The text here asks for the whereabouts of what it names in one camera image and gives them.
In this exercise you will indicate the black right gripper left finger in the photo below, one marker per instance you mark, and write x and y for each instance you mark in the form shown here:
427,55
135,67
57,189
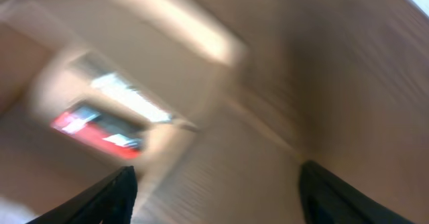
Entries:
109,201

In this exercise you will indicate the black white marker pen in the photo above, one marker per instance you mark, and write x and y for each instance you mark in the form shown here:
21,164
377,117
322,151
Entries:
122,91

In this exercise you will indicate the brown cardboard box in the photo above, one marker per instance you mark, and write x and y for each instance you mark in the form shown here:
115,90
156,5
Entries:
89,86

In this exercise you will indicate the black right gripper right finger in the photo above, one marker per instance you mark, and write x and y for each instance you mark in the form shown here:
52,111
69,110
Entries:
327,199

